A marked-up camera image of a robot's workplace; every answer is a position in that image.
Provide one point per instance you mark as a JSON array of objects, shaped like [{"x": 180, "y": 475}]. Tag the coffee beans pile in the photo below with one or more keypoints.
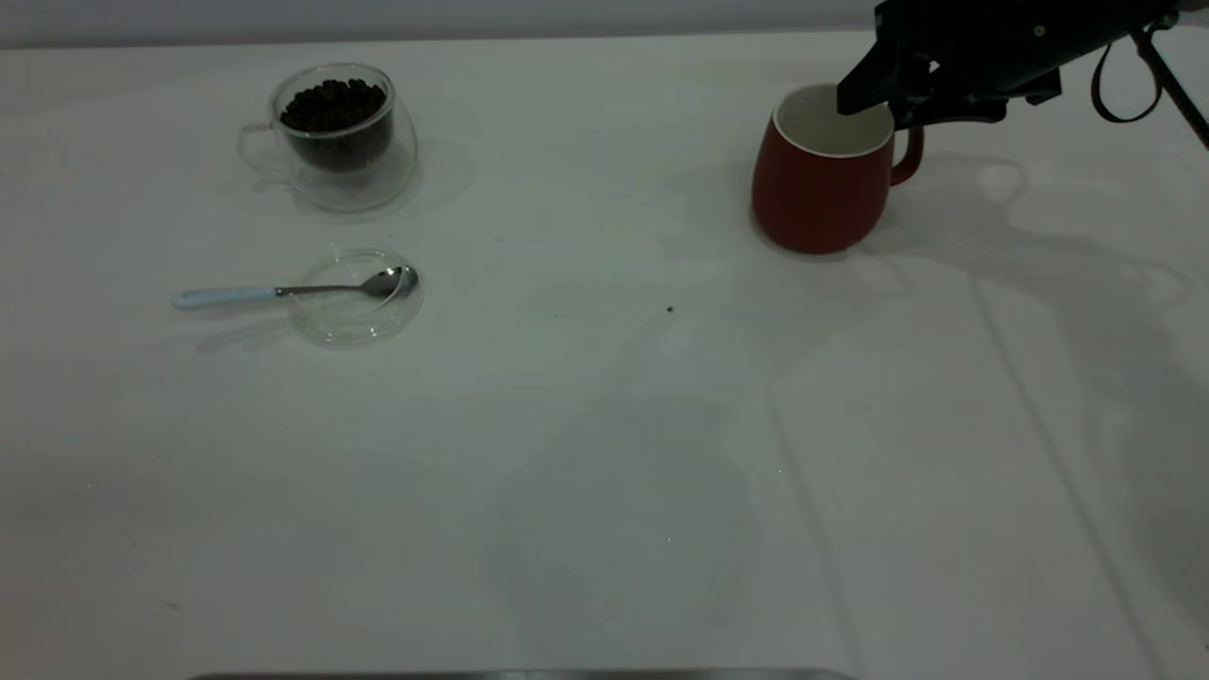
[{"x": 331, "y": 109}]

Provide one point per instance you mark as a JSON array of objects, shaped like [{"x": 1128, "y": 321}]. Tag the clear round glass dish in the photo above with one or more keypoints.
[{"x": 359, "y": 328}]

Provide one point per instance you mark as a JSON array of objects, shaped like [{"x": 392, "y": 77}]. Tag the clear double-walled glass cup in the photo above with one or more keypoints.
[{"x": 364, "y": 189}]

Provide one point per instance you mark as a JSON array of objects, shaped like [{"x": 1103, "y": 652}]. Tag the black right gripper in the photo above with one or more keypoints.
[{"x": 1001, "y": 42}]

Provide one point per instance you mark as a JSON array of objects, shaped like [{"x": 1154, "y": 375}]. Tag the red ceramic mug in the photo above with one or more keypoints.
[{"x": 812, "y": 198}]

